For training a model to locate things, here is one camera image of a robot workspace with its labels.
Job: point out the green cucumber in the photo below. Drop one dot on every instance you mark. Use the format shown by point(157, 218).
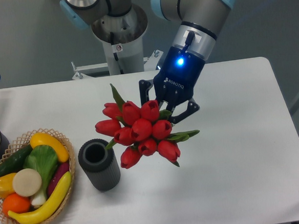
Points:
point(15, 162)

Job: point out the red tulip bouquet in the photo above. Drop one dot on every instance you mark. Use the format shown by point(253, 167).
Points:
point(142, 130)

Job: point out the orange fruit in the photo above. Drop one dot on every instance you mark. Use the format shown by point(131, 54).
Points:
point(16, 203)

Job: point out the white metal base frame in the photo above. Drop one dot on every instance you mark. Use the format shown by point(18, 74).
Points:
point(154, 62)

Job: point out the yellow bell pepper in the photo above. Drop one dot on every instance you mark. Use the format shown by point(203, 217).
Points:
point(6, 185)

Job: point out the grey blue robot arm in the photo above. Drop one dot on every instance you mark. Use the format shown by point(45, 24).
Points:
point(200, 20)

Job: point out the yellow banana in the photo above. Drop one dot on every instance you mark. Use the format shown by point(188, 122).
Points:
point(49, 207)

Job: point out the green bok choy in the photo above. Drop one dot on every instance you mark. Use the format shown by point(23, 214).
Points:
point(44, 160)

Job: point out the purple sweet potato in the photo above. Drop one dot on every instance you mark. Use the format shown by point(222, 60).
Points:
point(60, 171)

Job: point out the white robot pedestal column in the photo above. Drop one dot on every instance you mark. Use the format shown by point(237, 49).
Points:
point(121, 38)

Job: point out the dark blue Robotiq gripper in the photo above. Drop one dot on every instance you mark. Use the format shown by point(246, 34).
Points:
point(175, 82)

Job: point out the dark grey ribbed vase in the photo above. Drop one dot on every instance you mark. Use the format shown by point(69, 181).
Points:
point(99, 164)

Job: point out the yellow squash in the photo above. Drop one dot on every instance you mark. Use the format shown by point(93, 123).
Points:
point(41, 138)

